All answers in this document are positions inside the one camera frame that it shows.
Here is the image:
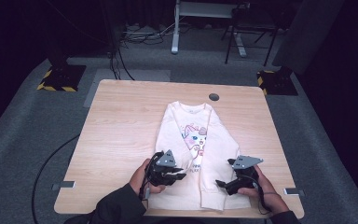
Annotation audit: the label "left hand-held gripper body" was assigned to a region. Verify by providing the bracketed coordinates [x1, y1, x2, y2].
[144, 149, 177, 187]

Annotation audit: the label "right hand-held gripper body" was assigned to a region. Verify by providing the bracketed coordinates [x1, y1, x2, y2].
[227, 155, 265, 189]

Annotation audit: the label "pink long-sleeved cat-print shirt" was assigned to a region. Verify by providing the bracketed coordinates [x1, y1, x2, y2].
[147, 100, 252, 212]

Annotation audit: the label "person's left hand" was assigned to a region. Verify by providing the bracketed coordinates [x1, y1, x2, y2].
[129, 158, 167, 196]

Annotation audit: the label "person's right hand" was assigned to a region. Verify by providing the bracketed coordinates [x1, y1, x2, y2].
[237, 164, 290, 216]

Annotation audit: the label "black yellow-striped stand base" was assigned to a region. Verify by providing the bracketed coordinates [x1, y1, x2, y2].
[36, 55, 88, 93]
[256, 65, 299, 97]

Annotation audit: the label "black metal chair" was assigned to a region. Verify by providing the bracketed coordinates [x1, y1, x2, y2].
[220, 3, 281, 67]

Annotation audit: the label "grey upright panel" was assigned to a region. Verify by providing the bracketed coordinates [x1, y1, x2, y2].
[271, 0, 346, 76]

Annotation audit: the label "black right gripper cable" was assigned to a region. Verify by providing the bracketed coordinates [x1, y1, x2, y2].
[239, 174, 273, 216]

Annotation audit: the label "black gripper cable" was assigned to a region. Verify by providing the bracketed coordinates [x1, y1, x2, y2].
[239, 174, 273, 216]
[138, 160, 152, 202]

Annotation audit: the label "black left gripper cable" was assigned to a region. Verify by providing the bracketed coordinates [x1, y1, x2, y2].
[138, 160, 152, 202]

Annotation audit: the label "grey table edge bracket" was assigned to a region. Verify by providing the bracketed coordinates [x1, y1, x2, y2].
[51, 180, 76, 191]
[283, 187, 306, 198]

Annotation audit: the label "black cables from stand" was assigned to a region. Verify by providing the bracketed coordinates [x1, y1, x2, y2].
[106, 46, 136, 81]

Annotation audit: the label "long black floor cable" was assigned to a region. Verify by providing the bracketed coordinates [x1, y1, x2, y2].
[31, 133, 81, 224]

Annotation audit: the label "white desk frame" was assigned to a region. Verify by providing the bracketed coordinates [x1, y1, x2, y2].
[171, 0, 250, 59]

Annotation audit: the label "bundle of floor cables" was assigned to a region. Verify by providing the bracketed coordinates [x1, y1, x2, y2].
[119, 21, 185, 46]

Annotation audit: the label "black metal stand post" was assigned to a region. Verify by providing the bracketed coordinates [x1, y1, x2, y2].
[101, 0, 120, 54]

